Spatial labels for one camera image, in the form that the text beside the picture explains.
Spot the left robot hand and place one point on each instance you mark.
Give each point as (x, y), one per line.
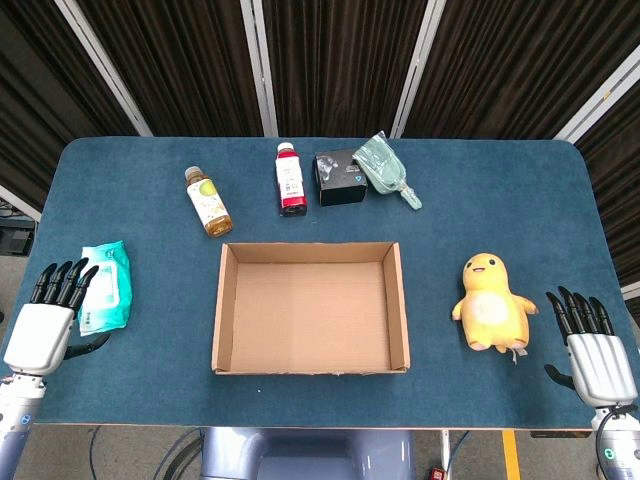
(37, 330)

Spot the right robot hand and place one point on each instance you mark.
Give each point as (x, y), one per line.
(595, 360)

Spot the yellow plush toy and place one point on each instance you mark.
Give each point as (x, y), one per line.
(492, 305)

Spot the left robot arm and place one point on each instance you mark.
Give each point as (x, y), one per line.
(15, 415)

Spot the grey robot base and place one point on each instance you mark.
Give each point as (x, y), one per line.
(307, 454)

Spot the cardboard box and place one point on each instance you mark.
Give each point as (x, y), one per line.
(311, 310)

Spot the small black box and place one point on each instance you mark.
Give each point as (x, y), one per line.
(340, 179)

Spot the green wet wipes pack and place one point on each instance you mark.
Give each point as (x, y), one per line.
(106, 287)

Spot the white table leg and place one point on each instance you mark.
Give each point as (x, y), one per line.
(444, 445)

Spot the small red device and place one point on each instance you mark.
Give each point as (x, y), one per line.
(438, 473)

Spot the yellow tea bottle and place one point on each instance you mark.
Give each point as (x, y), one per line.
(208, 201)

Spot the green item in plastic bag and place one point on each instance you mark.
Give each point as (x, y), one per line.
(385, 167)

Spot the red juice bottle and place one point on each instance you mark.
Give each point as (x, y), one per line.
(290, 181)

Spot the blue table mat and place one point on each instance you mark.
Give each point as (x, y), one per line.
(320, 210)

